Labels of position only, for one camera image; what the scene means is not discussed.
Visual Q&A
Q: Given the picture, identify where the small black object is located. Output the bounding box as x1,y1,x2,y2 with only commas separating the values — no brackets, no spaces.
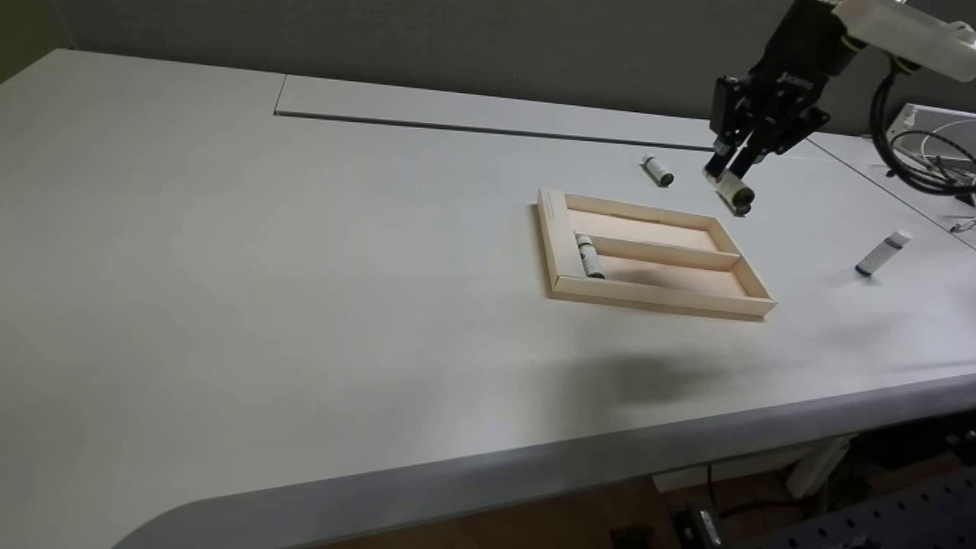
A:
675,503,725,549

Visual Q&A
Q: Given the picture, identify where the white table leg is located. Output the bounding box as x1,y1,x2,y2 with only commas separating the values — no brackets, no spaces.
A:
785,435,856,503

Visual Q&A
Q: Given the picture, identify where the black perforated board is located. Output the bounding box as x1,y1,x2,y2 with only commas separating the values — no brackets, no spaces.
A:
761,465,976,549

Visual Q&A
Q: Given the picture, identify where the white cylinder with black end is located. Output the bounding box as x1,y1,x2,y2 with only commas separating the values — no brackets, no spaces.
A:
642,151,677,192
715,171,758,220
573,233,608,282

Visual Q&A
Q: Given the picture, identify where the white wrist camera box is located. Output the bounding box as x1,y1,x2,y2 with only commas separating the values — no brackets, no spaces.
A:
829,0,976,86

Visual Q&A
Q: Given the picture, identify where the small grey cylinder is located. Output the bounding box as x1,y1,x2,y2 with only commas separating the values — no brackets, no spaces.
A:
853,229,914,280

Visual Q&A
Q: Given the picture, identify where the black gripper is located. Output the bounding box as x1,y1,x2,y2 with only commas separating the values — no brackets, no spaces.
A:
703,0,863,188

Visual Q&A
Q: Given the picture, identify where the black cable loop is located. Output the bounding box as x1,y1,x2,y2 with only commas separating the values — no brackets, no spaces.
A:
889,125,976,207

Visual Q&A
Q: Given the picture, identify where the light wooden frame tray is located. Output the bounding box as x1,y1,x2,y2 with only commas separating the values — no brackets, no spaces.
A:
534,188,781,324

